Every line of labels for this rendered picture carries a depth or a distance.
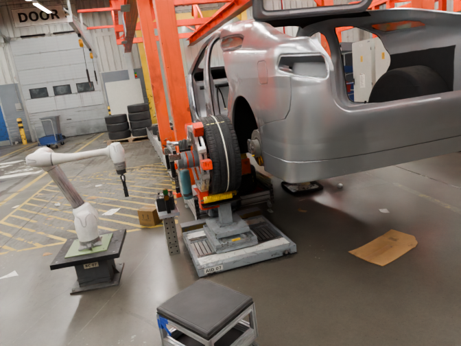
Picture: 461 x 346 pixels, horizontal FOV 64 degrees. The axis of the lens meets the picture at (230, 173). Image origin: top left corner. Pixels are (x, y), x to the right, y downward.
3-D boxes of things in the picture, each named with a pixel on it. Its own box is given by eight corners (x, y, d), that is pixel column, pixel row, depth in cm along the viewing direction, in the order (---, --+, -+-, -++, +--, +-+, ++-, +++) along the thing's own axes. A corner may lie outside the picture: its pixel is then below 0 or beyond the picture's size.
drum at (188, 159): (204, 167, 305) (202, 150, 302) (179, 171, 300) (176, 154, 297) (201, 163, 319) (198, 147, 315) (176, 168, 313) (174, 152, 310)
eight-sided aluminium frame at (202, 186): (213, 195, 291) (203, 128, 278) (205, 198, 290) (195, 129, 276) (199, 180, 342) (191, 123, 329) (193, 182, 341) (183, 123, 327)
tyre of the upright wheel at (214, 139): (220, 165, 361) (242, 204, 308) (197, 169, 355) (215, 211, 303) (217, 101, 324) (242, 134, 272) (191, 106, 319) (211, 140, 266)
